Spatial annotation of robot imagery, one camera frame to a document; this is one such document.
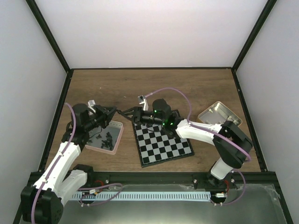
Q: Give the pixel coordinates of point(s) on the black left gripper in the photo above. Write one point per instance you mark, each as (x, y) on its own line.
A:
(108, 115)

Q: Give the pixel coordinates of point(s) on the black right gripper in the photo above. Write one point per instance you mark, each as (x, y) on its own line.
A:
(137, 114)

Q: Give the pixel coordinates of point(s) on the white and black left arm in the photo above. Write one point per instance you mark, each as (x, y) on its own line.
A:
(43, 202)

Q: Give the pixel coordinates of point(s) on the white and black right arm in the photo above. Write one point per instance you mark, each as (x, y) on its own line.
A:
(232, 144)

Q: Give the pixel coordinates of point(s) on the pile of black chess pieces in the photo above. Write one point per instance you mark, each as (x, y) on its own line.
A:
(106, 143)

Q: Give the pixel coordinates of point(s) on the pile of white chess pieces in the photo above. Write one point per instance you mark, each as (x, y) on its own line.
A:
(219, 117)

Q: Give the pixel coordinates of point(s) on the pink tray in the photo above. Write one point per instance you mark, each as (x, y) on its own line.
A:
(115, 128)

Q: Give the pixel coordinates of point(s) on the black and silver chessboard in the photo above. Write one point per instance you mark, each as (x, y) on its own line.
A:
(155, 147)

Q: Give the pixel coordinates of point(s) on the gold metal tin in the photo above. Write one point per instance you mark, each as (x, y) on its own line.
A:
(216, 106)

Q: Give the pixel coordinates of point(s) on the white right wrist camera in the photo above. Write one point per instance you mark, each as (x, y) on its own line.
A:
(143, 102)

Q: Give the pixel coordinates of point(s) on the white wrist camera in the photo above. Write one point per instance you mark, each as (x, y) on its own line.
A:
(143, 102)
(91, 104)

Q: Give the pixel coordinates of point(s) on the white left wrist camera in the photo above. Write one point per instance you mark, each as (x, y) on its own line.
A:
(91, 104)

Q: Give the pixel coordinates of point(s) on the light blue slotted cable duct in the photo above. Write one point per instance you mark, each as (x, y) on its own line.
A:
(146, 196)

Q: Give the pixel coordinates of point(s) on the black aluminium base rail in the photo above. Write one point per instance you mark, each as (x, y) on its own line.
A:
(198, 179)

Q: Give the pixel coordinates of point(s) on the black frame post left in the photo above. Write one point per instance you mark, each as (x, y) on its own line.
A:
(48, 34)

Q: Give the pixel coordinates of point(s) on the black frame post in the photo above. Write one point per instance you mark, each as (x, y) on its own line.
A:
(48, 34)
(254, 32)

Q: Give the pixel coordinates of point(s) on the black frame post right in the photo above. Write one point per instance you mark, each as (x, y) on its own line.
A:
(254, 32)

